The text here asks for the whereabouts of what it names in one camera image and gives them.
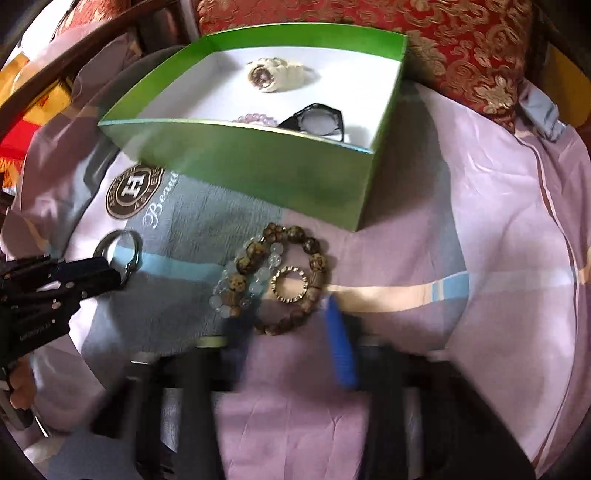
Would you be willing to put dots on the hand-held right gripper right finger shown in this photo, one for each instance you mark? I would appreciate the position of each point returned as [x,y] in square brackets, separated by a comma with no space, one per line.
[341,346]

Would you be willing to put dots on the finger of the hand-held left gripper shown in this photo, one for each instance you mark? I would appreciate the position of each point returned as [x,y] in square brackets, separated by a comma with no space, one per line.
[32,267]
[92,284]

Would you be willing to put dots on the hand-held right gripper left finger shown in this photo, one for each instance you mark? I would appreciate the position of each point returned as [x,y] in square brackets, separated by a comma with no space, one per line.
[194,369]

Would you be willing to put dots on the silver metal bangle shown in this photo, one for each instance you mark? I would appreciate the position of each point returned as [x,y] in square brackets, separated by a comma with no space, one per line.
[99,247]

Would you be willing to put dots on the green cardboard box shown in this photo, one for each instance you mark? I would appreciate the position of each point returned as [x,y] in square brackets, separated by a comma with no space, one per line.
[277,175]

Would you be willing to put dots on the black wrist watch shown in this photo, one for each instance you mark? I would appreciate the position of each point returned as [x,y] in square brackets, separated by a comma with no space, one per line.
[332,115]

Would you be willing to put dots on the white wrist watch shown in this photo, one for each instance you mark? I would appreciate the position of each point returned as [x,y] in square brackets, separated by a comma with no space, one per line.
[277,71]

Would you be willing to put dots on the person's left hand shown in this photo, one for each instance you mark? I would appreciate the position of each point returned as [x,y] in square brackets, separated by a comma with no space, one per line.
[18,385]

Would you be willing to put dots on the yellow and red bag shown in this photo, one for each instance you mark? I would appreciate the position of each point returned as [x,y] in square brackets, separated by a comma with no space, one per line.
[27,134]

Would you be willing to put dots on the printed lilac and grey cloth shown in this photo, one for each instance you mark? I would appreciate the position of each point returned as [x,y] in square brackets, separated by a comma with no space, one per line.
[485,207]

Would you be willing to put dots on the small red gold-patterned cushion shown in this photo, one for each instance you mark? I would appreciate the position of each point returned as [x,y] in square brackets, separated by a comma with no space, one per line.
[92,18]

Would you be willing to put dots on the dark wooden armchair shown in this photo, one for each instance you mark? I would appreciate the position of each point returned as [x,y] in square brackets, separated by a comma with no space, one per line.
[152,32]

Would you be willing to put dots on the blue-grey cloth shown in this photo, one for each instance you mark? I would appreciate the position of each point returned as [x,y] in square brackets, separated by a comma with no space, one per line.
[540,110]

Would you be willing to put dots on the large red gold-patterned cushion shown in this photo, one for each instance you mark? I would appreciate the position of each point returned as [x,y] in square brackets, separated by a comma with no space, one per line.
[461,55]

